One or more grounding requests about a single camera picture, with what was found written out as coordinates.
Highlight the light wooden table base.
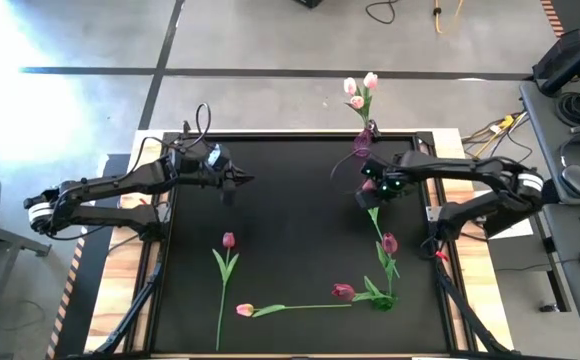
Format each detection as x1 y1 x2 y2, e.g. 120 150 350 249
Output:
83 128 516 359

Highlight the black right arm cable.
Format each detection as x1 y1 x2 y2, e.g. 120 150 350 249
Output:
329 148 371 181

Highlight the silver metal bracket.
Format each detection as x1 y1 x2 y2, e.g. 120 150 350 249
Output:
425 204 444 226

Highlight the yellow black cable bundle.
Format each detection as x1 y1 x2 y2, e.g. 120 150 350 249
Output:
462 112 529 159

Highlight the thin yellow cable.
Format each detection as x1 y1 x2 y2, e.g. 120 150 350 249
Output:
432 0 466 35

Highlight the purple tulip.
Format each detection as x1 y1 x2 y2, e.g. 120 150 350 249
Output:
374 231 401 299

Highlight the pink yellow tulip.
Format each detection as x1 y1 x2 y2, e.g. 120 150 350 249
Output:
235 301 354 319

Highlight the grey desk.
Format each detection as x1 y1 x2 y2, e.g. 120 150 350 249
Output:
518 79 580 326

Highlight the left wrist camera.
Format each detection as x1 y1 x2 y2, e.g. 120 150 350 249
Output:
204 143 231 169

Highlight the black red tool case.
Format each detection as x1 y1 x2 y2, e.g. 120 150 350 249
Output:
532 27 580 81

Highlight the black diagonal frame strut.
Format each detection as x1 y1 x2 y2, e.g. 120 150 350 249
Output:
92 259 166 356
432 254 511 356

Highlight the pink tulip stem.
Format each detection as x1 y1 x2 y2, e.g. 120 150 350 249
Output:
211 231 241 352

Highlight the white paper sheet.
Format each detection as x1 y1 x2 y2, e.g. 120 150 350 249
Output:
494 217 534 240

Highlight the coiled black cable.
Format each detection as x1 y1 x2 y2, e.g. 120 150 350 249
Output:
554 91 580 128

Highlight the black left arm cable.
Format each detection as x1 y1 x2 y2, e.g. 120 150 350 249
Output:
137 102 214 151

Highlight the maroon tulip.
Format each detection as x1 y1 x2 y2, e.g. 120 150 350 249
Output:
331 275 399 312

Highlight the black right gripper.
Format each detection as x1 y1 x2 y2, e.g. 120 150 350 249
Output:
354 152 421 211

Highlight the pink ribbed glass vase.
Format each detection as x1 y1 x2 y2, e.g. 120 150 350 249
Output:
352 119 382 159

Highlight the black table edge frame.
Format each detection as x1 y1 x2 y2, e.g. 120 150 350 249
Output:
129 130 476 360

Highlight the grey metal cart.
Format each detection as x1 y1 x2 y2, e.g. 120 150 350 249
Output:
0 217 51 301

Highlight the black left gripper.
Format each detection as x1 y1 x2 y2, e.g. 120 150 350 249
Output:
168 143 255 189

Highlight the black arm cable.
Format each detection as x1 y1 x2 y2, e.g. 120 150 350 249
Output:
137 102 214 151
329 148 371 181

